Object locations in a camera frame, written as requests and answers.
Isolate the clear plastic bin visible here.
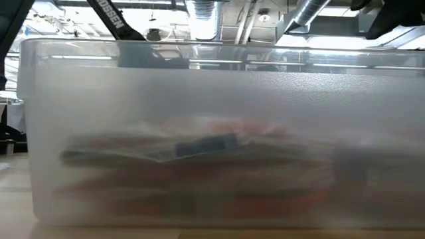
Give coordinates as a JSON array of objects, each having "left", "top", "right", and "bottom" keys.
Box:
[{"left": 17, "top": 38, "right": 425, "bottom": 230}]

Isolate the corrugated silver ventilation duct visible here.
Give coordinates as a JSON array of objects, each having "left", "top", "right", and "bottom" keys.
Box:
[{"left": 185, "top": 0, "right": 222, "bottom": 41}]

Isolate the smooth silver ventilation duct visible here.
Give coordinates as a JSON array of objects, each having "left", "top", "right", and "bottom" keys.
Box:
[{"left": 274, "top": 0, "right": 333, "bottom": 43}]

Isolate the black stand frame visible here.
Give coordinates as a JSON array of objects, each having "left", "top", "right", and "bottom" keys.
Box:
[{"left": 0, "top": 104, "right": 28, "bottom": 155}]

